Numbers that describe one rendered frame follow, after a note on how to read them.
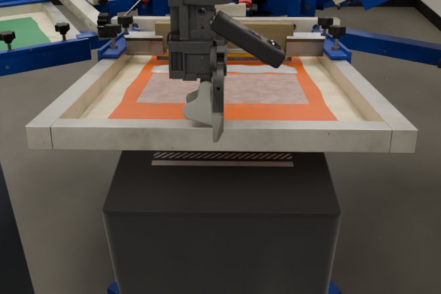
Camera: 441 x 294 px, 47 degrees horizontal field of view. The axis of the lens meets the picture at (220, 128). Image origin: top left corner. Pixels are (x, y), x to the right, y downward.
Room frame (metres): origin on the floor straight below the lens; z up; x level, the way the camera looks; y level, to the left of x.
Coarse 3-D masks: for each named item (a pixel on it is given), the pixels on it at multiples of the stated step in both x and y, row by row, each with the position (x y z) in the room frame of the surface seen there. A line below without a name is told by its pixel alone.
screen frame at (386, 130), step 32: (96, 64) 1.06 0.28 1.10; (64, 96) 0.80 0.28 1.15; (96, 96) 0.91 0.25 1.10; (352, 96) 0.88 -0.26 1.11; (32, 128) 0.65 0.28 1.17; (64, 128) 0.65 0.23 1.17; (96, 128) 0.65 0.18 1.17; (128, 128) 0.65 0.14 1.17; (160, 128) 0.65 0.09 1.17; (192, 128) 0.65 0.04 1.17; (224, 128) 0.65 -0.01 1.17; (256, 128) 0.65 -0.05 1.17; (288, 128) 0.65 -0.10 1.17; (320, 128) 0.64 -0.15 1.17; (352, 128) 0.65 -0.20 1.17; (384, 128) 0.65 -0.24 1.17
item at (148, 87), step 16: (160, 64) 1.21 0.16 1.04; (144, 80) 1.05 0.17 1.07; (160, 80) 1.05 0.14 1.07; (176, 80) 1.05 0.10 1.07; (128, 96) 0.92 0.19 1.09; (144, 96) 0.92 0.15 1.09; (160, 96) 0.92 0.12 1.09; (176, 96) 0.92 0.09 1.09; (112, 112) 0.82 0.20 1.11; (128, 112) 0.82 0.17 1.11; (144, 112) 0.82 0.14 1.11; (160, 112) 0.82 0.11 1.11; (176, 112) 0.82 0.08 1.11
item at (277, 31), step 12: (156, 24) 1.25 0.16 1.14; (168, 24) 1.25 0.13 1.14; (252, 24) 1.24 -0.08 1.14; (264, 24) 1.24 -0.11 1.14; (276, 24) 1.24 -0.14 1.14; (288, 24) 1.24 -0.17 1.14; (264, 36) 1.24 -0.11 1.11; (276, 36) 1.24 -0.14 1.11; (228, 48) 1.23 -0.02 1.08; (240, 48) 1.23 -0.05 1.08
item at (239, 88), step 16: (240, 64) 1.21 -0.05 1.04; (256, 64) 1.21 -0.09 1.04; (288, 64) 1.22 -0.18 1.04; (224, 80) 1.05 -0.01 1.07; (240, 80) 1.05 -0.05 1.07; (256, 80) 1.05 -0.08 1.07; (272, 80) 1.05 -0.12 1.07; (288, 80) 1.05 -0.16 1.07; (304, 80) 1.05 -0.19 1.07; (224, 96) 0.92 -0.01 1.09; (240, 96) 0.92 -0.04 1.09; (256, 96) 0.92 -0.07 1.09; (272, 96) 0.92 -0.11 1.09; (288, 96) 0.92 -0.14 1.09; (304, 96) 0.92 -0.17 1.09; (320, 96) 0.92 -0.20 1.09; (224, 112) 0.82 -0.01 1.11; (240, 112) 0.82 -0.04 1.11; (256, 112) 0.82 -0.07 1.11; (272, 112) 0.82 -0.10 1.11; (288, 112) 0.82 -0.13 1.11; (304, 112) 0.82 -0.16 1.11; (320, 112) 0.82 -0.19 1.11
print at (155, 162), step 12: (156, 156) 0.91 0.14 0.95; (168, 156) 0.91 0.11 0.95; (180, 156) 0.91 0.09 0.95; (192, 156) 0.91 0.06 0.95; (204, 156) 0.91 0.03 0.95; (216, 156) 0.91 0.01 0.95; (228, 156) 0.91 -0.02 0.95; (240, 156) 0.91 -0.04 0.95; (252, 156) 0.91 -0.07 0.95; (264, 156) 0.91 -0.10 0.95; (276, 156) 0.91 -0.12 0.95; (288, 156) 0.91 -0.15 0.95
